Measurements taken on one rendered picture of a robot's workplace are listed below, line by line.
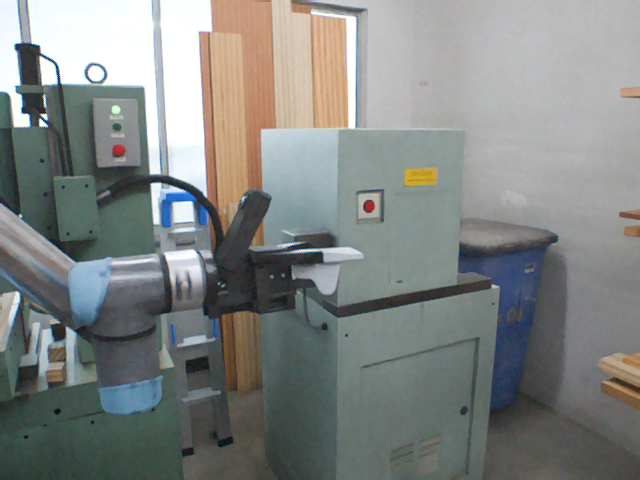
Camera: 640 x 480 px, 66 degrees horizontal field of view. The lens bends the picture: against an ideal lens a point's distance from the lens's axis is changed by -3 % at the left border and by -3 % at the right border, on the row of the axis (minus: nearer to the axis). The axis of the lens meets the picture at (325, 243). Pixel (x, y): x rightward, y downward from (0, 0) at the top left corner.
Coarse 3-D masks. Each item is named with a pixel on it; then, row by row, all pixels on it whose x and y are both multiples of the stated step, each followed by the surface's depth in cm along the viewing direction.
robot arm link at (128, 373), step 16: (96, 336) 58; (128, 336) 58; (144, 336) 59; (96, 352) 59; (112, 352) 58; (128, 352) 58; (144, 352) 60; (96, 368) 60; (112, 368) 59; (128, 368) 59; (144, 368) 60; (112, 384) 59; (128, 384) 59; (144, 384) 60; (160, 384) 63; (112, 400) 60; (128, 400) 60; (144, 400) 61; (128, 416) 61
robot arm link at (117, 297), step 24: (96, 264) 57; (120, 264) 58; (144, 264) 59; (72, 288) 55; (96, 288) 56; (120, 288) 57; (144, 288) 58; (168, 288) 59; (72, 312) 56; (96, 312) 56; (120, 312) 57; (144, 312) 59; (168, 312) 62; (120, 336) 58
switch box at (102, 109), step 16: (96, 112) 117; (112, 112) 118; (128, 112) 120; (96, 128) 118; (128, 128) 121; (96, 144) 118; (112, 144) 120; (128, 144) 121; (112, 160) 120; (128, 160) 122
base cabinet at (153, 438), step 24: (168, 408) 134; (24, 432) 118; (48, 432) 121; (72, 432) 123; (96, 432) 126; (120, 432) 129; (144, 432) 132; (168, 432) 135; (0, 456) 117; (24, 456) 119; (48, 456) 122; (72, 456) 124; (96, 456) 127; (120, 456) 130; (144, 456) 133; (168, 456) 136
